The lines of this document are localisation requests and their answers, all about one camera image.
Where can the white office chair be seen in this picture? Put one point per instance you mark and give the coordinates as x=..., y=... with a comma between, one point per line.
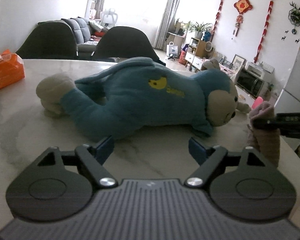
x=109, y=17

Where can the green potted plant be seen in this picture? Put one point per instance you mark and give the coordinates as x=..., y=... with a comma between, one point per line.
x=200, y=28

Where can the wooden shelf cabinet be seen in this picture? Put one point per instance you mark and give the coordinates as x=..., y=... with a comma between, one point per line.
x=201, y=48

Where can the white paper bag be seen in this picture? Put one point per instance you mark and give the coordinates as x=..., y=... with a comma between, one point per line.
x=172, y=49

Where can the white low cabinet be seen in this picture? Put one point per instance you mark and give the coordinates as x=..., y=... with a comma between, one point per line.
x=195, y=61

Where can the small red hanging ornament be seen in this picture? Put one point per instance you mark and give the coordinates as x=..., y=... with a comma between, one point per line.
x=239, y=23

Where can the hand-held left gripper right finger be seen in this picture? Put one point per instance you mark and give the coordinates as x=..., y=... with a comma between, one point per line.
x=196, y=150

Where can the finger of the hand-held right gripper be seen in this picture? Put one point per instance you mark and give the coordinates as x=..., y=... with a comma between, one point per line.
x=290, y=126

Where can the black toaster oven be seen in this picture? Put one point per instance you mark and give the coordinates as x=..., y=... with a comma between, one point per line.
x=250, y=82

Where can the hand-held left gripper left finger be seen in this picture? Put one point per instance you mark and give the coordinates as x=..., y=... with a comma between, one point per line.
x=106, y=147

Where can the blue plush monkey toy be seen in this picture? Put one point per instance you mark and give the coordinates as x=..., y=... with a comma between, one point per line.
x=140, y=97

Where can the wooden desk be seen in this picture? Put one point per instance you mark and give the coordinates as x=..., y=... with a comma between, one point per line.
x=176, y=38

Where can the grey sofa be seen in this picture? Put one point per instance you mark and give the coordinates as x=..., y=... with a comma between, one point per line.
x=82, y=30

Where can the white tall shelf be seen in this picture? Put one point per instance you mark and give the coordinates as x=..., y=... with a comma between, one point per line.
x=92, y=0

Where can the white refrigerator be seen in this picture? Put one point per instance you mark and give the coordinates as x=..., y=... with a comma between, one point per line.
x=297, y=80

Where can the standing picture frame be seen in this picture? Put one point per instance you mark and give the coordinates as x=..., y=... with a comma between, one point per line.
x=238, y=63

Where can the black antler wall clock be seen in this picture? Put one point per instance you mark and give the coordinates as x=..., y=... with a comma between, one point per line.
x=297, y=16

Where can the pink plastic stool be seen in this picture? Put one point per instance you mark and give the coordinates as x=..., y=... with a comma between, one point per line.
x=258, y=102

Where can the red knot wall ornament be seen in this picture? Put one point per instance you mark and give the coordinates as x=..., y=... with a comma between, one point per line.
x=243, y=4

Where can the black dining chair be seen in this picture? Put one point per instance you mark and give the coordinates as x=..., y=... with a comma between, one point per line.
x=125, y=42
x=50, y=40

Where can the orange tissue pack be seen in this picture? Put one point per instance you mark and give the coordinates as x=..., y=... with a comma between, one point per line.
x=7, y=70

